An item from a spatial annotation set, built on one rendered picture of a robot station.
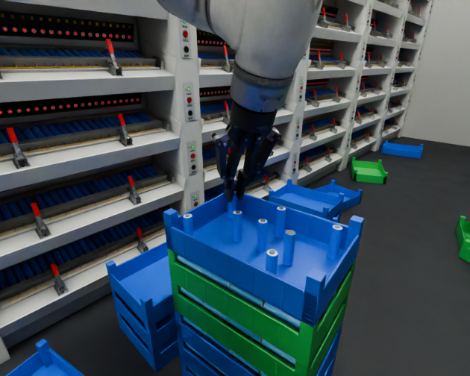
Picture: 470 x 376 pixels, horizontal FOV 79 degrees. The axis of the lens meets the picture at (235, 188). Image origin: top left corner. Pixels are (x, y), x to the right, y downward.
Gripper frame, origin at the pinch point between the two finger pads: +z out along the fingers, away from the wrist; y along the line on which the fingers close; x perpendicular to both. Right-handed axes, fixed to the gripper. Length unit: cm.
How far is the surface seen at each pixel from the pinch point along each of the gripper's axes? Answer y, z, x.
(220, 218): -2.9, 8.7, -1.7
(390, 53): 189, 28, 133
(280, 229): 5.6, 1.8, -11.6
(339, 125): 122, 58, 88
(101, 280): -33, 49, 11
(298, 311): -2.2, -5.0, -28.4
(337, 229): 10.9, -6.0, -18.5
